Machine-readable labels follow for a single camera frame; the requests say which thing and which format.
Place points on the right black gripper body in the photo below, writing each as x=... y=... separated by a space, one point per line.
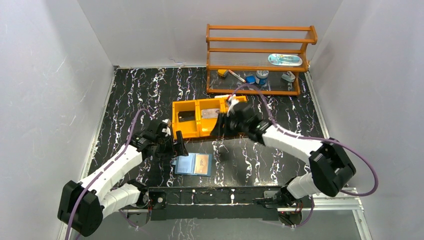
x=234 y=126

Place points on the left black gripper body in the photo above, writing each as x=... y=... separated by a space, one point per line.
x=172 y=146

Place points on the blue card holder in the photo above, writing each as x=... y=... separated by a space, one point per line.
x=184 y=165

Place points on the yellow three-compartment bin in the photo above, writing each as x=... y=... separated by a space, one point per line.
x=199 y=127

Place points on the orange wooden shelf rack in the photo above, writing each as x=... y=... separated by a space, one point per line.
x=244 y=49

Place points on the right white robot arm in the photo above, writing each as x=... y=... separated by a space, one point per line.
x=329 y=165

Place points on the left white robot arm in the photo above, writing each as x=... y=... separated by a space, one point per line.
x=83 y=205

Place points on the silver credit card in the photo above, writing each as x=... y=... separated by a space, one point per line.
x=210 y=113

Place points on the black credit card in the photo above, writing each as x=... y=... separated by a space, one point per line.
x=186 y=116

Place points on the white rectangular box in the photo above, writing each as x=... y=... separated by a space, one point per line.
x=222 y=96

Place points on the blue small box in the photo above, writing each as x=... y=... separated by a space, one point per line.
x=251 y=79

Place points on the white marker pen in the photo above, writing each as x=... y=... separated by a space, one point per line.
x=237 y=76

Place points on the yellow sponge block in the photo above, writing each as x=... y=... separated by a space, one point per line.
x=222 y=73

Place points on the grey tape dispenser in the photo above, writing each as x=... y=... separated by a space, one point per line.
x=288 y=76

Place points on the blue blister pack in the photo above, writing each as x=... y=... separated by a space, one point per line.
x=288 y=60

